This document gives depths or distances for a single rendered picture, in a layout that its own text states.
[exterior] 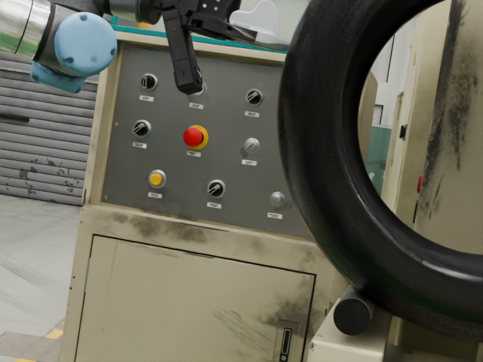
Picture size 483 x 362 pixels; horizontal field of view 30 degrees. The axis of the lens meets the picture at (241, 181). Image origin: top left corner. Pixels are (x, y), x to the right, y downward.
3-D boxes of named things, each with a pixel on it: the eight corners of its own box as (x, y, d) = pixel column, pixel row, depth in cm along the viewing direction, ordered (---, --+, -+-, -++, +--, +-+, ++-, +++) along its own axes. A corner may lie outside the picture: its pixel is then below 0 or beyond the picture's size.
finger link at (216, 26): (255, 29, 116) (191, 13, 117) (252, 41, 116) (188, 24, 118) (261, 34, 120) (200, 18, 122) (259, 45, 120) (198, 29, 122)
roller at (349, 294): (352, 291, 143) (356, 263, 143) (381, 296, 142) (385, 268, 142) (329, 332, 109) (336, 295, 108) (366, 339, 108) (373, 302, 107)
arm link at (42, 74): (32, 79, 117) (57, -2, 117) (22, 79, 127) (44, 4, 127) (90, 97, 120) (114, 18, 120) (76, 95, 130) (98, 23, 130)
